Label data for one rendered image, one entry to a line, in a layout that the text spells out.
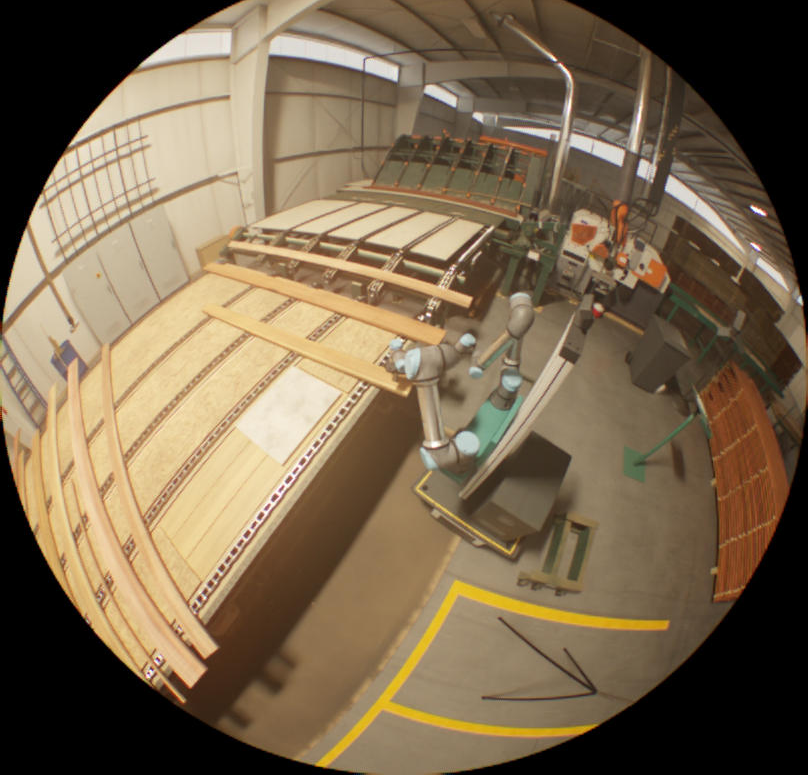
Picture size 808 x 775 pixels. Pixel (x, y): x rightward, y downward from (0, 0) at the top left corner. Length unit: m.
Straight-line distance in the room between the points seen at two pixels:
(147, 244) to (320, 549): 5.90
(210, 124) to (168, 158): 1.27
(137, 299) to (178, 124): 3.90
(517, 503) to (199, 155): 7.82
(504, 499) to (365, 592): 1.28
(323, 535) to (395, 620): 0.88
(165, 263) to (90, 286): 1.75
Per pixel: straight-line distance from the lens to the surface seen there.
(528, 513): 1.57
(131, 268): 6.26
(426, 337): 2.06
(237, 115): 7.77
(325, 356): 1.94
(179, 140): 7.26
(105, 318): 6.35
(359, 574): 2.22
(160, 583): 1.91
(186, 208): 7.17
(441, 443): 1.13
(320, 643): 2.38
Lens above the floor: 2.22
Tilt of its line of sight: 48 degrees down
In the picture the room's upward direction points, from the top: 4 degrees clockwise
